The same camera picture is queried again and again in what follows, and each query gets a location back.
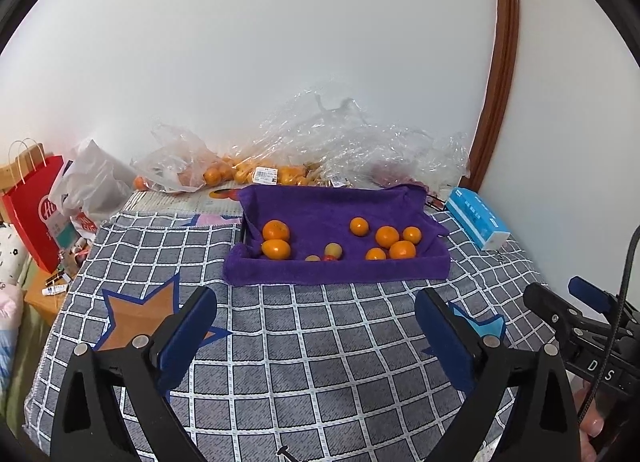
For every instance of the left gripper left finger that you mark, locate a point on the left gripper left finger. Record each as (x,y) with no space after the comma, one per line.
(88,425)

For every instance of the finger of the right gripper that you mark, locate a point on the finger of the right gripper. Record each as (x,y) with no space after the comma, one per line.
(552,309)
(600,301)

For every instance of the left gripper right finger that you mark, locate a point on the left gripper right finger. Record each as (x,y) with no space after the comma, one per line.
(542,425)

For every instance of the small orange aside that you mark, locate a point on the small orange aside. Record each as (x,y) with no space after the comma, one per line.
(359,226)

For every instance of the oval orange fruit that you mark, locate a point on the oval orange fruit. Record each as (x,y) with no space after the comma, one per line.
(276,249)

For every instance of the large round orange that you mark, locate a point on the large round orange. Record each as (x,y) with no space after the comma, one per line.
(276,230)

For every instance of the right hand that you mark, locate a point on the right hand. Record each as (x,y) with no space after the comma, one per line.
(591,425)

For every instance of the blue tissue pack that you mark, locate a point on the blue tissue pack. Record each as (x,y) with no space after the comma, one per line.
(481,224)

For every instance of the small orange tray far right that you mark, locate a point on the small orange tray far right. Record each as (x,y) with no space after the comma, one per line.
(412,234)

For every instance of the orange in tray front right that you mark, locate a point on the orange in tray front right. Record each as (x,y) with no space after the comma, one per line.
(402,250)

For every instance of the orange in tray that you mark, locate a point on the orange in tray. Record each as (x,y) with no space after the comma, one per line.
(402,250)
(386,236)

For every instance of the grey checked blanket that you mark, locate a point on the grey checked blanket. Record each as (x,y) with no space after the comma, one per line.
(331,372)

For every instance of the black tray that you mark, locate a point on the black tray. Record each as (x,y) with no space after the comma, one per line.
(242,237)

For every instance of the white plastic bag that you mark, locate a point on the white plastic bag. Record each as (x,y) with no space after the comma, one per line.
(91,188)

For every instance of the pale yellow fruit in tray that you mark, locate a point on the pale yellow fruit in tray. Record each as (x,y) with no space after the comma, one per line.
(333,251)

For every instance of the red paper bag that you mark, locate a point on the red paper bag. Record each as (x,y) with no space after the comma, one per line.
(26,181)

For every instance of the purple towel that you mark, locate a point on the purple towel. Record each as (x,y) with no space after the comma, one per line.
(318,216)

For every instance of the clear bag of kumquats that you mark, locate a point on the clear bag of kumquats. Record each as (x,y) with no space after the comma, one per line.
(182,163)

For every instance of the large clear plastic bag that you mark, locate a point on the large clear plastic bag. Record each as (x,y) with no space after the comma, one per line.
(306,137)

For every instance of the brown wooden door frame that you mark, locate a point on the brown wooden door frame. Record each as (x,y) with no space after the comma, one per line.
(499,83)

